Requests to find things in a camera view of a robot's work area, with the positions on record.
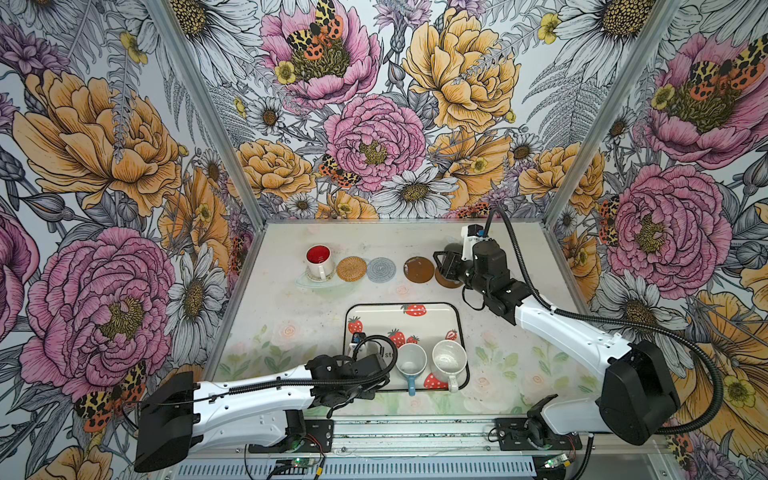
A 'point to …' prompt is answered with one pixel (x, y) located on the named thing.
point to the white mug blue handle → (411, 361)
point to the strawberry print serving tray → (423, 323)
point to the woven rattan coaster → (351, 269)
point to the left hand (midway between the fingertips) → (361, 386)
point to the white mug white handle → (450, 357)
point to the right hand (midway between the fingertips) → (438, 263)
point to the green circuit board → (303, 462)
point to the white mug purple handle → (365, 349)
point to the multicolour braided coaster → (304, 281)
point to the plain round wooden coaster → (448, 283)
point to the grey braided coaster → (381, 270)
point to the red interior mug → (319, 261)
